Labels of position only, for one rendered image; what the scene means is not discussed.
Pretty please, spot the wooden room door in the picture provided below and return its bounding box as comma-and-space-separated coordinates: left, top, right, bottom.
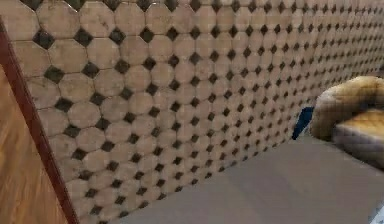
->
0, 18, 80, 224

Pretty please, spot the dark blue object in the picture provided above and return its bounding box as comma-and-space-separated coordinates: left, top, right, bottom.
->
291, 106, 316, 141

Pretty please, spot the tan quilted sofa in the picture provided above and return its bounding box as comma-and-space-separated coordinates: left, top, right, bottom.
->
309, 75, 384, 171

